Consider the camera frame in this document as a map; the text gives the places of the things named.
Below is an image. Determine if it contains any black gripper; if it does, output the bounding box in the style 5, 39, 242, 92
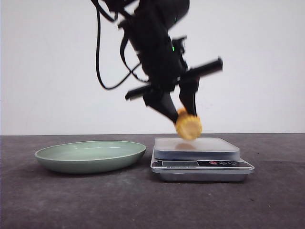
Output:
118, 14, 223, 124

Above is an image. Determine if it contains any yellow corn cob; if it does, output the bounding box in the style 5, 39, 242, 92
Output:
175, 107, 202, 141

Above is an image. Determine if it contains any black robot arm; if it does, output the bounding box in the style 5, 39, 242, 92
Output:
106, 0, 223, 126

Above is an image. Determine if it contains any silver kitchen scale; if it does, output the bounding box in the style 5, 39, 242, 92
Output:
150, 137, 255, 182

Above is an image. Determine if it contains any pale green plate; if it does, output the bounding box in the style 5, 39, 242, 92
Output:
34, 140, 146, 174

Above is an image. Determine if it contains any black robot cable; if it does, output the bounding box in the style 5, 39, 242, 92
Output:
95, 0, 143, 91

